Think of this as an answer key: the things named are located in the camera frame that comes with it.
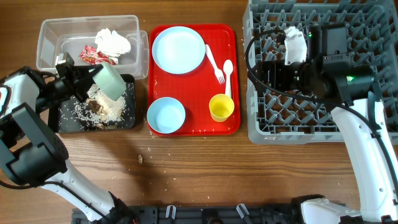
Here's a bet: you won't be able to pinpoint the light blue bowl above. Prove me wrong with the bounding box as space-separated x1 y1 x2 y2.
147 97 186 134

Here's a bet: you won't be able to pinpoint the green bowl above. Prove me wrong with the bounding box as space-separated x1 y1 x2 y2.
93 62 126 101

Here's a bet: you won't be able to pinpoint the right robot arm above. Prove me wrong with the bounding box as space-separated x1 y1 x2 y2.
257 24 397 223

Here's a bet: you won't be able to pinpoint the black food waste tray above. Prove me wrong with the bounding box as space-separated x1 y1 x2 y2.
48 75 136 133

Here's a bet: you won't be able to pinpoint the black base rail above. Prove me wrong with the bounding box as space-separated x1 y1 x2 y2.
71 203 302 224

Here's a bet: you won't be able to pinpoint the light blue plate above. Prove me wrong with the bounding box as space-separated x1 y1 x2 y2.
152 26 205 75

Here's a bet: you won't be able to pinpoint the clear plastic waste bin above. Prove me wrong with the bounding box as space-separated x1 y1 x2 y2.
36 15 149 80

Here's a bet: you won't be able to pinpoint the red serving tray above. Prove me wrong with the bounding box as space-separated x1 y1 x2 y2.
148 24 241 136

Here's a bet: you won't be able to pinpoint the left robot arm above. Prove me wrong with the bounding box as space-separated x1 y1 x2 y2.
1 62 137 223

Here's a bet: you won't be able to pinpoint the yellow plastic cup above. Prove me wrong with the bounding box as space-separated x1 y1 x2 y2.
209 94 234 123

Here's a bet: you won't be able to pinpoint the white napkin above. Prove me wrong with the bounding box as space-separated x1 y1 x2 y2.
95 28 131 58

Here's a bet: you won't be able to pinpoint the red snack wrapper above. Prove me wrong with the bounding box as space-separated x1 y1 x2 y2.
79 45 116 65

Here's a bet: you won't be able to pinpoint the white plastic fork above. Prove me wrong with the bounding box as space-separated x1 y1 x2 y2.
205 44 225 84

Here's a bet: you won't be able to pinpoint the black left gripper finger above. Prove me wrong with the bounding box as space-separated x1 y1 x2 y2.
73 81 94 103
74 64 103 78

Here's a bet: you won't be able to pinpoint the grey dishwasher rack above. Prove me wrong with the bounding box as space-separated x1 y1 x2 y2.
243 1 397 144

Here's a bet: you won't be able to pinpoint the white plastic spoon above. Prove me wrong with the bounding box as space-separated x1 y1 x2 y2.
223 60 234 98

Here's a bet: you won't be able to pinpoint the rice and food scraps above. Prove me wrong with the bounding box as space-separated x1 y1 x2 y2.
73 84 126 129

